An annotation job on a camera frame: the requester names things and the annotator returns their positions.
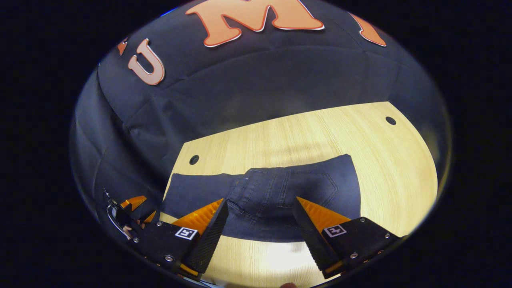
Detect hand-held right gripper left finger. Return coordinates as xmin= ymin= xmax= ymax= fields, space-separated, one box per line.
xmin=131 ymin=198 xmax=230 ymax=281

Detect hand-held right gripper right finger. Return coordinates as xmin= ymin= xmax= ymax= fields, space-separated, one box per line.
xmin=295 ymin=196 xmax=402 ymax=280

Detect dark grey jeans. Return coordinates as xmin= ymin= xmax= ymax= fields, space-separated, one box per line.
xmin=162 ymin=154 xmax=362 ymax=243

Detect black backdrop cloth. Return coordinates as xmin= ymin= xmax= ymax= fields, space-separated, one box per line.
xmin=70 ymin=0 xmax=452 ymax=240

